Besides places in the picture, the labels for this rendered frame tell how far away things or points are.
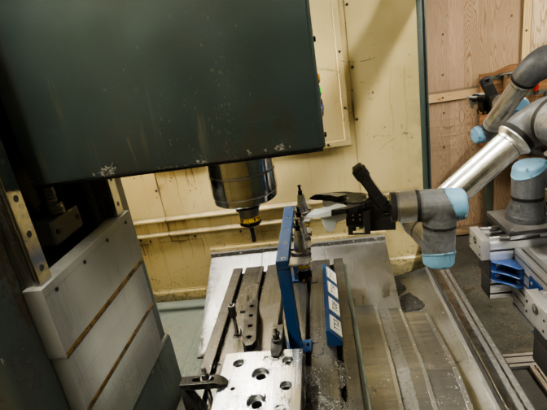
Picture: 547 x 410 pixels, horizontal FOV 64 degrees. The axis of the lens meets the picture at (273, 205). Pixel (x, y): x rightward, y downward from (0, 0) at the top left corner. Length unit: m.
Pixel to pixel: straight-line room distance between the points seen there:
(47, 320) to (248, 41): 0.72
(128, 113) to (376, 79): 1.31
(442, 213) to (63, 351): 0.90
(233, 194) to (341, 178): 1.17
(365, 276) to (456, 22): 2.35
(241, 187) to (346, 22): 1.19
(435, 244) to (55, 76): 0.89
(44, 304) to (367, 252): 1.52
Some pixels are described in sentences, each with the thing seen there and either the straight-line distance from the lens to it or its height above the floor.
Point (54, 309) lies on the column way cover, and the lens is 1.09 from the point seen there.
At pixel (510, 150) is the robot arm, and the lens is 1.22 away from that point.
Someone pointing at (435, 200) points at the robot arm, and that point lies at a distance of 1.03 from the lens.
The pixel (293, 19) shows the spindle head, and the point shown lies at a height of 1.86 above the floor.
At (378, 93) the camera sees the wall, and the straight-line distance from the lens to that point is 2.03.
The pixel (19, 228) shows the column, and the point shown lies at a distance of 1.03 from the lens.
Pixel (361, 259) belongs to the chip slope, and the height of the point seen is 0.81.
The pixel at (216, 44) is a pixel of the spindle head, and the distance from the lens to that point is 0.89.
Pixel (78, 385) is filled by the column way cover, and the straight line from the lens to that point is 1.19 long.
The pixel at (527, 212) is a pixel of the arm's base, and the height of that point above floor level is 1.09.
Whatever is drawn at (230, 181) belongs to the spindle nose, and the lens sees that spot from 0.97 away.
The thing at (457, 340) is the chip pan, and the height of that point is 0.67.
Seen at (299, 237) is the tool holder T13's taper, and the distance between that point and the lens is 1.32.
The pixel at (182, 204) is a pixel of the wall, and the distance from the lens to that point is 2.23.
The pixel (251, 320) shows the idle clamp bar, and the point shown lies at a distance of 1.53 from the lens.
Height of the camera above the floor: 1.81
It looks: 20 degrees down
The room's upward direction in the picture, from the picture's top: 9 degrees counter-clockwise
